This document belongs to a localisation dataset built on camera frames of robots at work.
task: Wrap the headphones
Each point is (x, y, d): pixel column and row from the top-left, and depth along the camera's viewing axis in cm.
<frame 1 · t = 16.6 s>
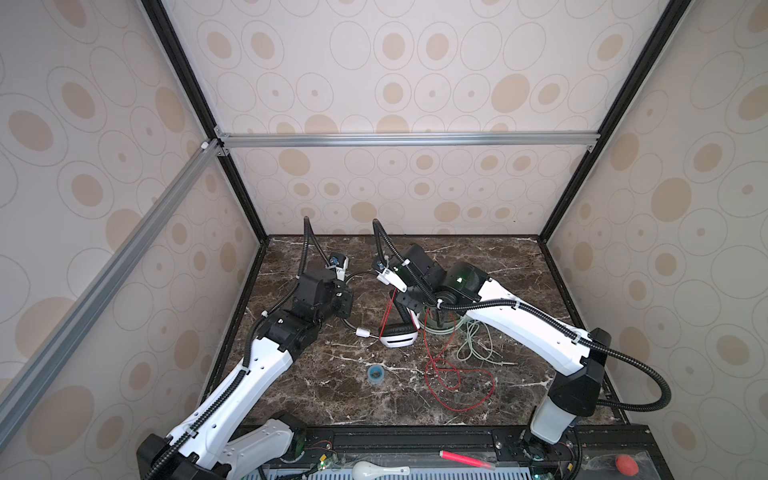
left hand: (354, 284, 74), fingers closed
right hand: (408, 280, 74), fingers closed
white black headphones: (401, 334, 71), point 22 cm above the table
small blue tape roll: (375, 374, 87), on the table

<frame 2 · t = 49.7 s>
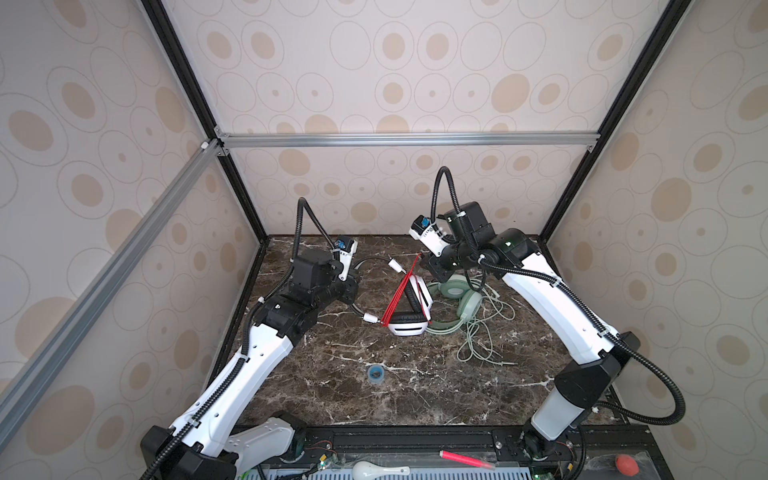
left hand: (364, 268, 71), fingers closed
right hand: (425, 259, 74), fingers closed
white black headphones: (415, 322, 69), point 27 cm above the table
the other named things where they were.

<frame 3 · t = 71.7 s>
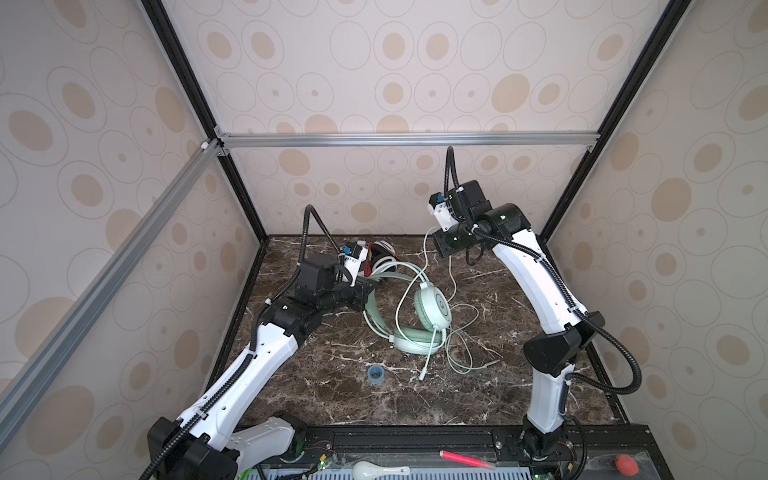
left hand: (383, 281, 71), fingers closed
right hand: (438, 240, 78), fingers closed
white black headphones: (383, 254, 106), point 9 cm above the table
mint green headphones: (432, 308, 61), point 35 cm above the table
the other named things where they were.

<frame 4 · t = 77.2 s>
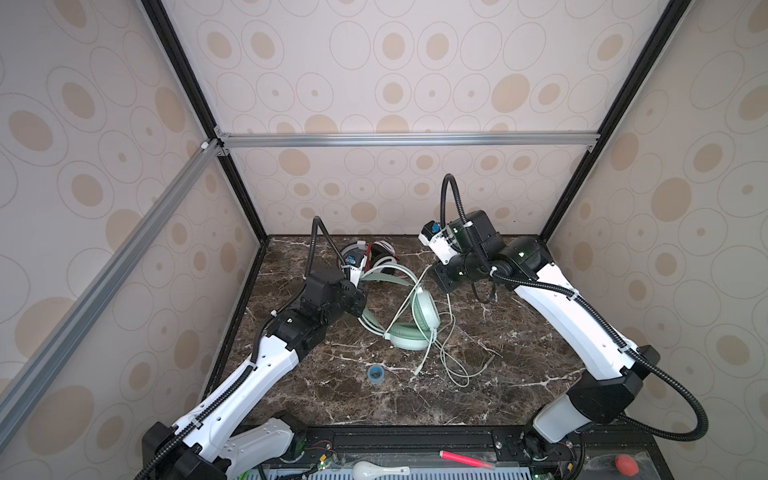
left hand: (372, 279, 73), fingers closed
right hand: (432, 270, 71), fingers closed
